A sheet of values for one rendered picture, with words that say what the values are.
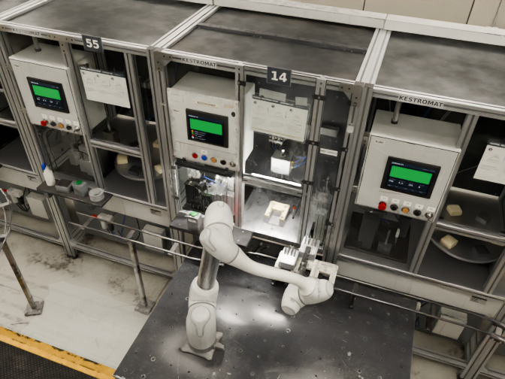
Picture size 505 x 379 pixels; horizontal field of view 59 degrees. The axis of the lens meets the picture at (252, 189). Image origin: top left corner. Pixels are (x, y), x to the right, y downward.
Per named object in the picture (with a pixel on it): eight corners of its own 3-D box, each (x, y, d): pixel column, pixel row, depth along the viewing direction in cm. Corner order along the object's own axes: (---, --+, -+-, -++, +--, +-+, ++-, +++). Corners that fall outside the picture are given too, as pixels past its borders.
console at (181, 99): (171, 159, 270) (164, 89, 241) (192, 135, 291) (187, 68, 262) (237, 174, 260) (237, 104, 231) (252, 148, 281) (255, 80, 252)
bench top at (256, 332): (113, 379, 240) (112, 375, 237) (197, 243, 317) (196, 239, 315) (399, 488, 204) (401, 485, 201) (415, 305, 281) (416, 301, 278)
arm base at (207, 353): (217, 364, 243) (217, 359, 240) (180, 351, 249) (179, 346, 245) (230, 336, 257) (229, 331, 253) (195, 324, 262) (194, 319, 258)
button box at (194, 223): (187, 228, 290) (185, 215, 282) (192, 221, 295) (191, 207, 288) (198, 231, 288) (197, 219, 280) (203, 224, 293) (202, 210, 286)
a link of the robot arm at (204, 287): (185, 318, 255) (188, 287, 272) (214, 320, 257) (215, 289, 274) (203, 222, 207) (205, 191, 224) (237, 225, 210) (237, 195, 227)
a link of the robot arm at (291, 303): (294, 297, 245) (313, 292, 237) (286, 320, 233) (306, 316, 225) (282, 283, 241) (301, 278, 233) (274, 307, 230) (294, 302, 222)
